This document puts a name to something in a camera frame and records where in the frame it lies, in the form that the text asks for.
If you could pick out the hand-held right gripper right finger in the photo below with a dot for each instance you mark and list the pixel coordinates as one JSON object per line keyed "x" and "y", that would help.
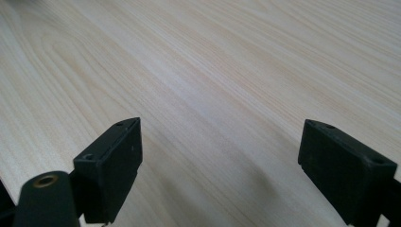
{"x": 343, "y": 176}

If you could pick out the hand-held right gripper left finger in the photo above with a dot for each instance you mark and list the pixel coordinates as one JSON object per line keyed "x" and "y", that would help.
{"x": 110, "y": 170}

